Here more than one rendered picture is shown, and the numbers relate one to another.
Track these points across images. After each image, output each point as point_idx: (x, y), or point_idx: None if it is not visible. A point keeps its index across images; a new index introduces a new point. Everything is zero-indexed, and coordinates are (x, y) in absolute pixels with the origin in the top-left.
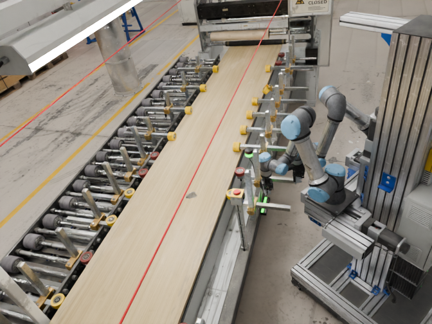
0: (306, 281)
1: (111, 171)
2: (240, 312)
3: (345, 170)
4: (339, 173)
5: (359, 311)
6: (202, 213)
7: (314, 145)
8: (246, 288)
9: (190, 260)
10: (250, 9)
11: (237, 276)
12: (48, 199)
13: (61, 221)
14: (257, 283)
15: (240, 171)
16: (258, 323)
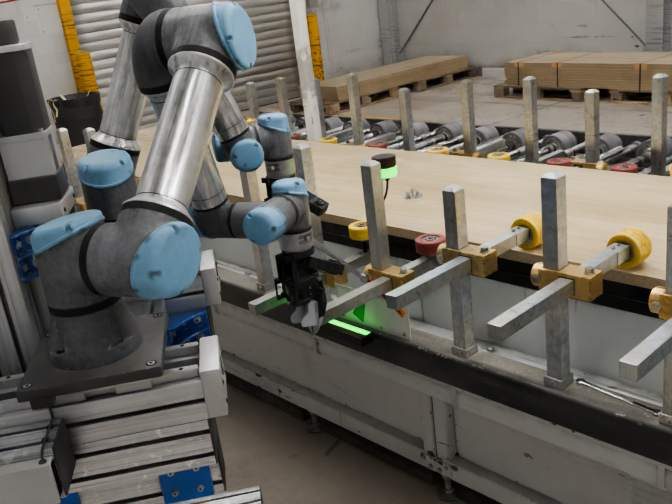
0: (205, 497)
1: (529, 104)
2: (295, 454)
3: (79, 168)
4: (83, 156)
5: None
6: (346, 202)
7: (258, 205)
8: (333, 477)
9: (262, 192)
10: None
11: (223, 274)
12: None
13: (506, 143)
14: (330, 497)
15: (426, 239)
16: (250, 471)
